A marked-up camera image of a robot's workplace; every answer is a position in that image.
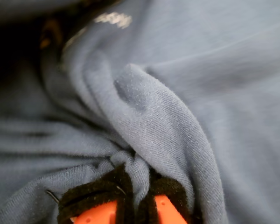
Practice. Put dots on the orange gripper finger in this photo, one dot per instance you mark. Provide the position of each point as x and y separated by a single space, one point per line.
168 205
95 200

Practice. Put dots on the blue printed T-shirt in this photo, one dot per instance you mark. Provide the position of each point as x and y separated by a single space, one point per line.
177 93

